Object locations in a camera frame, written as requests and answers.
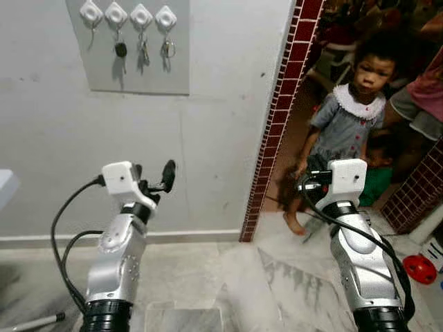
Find white baseboard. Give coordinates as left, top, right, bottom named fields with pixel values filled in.
left=0, top=230, right=243, bottom=248

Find child in grey dress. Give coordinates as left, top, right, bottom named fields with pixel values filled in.
left=284, top=31, right=402, bottom=236

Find silver key bunch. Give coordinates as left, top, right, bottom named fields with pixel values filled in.
left=138, top=33, right=150, bottom=66

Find black car key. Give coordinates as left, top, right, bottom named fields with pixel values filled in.
left=114, top=33, right=129, bottom=73

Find red round toy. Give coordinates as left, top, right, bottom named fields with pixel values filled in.
left=403, top=255, right=438, bottom=285

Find white plastic box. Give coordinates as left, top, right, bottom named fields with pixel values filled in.
left=421, top=239, right=443, bottom=270

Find adult in pink top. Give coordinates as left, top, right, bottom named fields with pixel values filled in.
left=384, top=10, right=443, bottom=142

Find white stick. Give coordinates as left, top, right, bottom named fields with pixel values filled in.
left=0, top=313, right=66, bottom=332

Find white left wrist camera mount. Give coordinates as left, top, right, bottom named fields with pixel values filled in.
left=101, top=161, right=159, bottom=212

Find red tiled door frame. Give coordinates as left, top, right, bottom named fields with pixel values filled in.
left=239, top=0, right=325, bottom=243

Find grey wall board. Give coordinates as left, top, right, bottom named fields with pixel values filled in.
left=66, top=0, right=191, bottom=96

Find low red tiled wall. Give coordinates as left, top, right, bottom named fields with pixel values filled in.
left=381, top=140, right=443, bottom=234

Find keys on large ring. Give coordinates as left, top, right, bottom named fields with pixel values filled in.
left=161, top=35, right=177, bottom=59

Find white diamond wall hook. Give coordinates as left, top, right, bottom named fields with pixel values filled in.
left=78, top=0, right=105, bottom=30
left=104, top=1, right=129, bottom=32
left=129, top=3, right=154, bottom=32
left=154, top=6, right=179, bottom=34

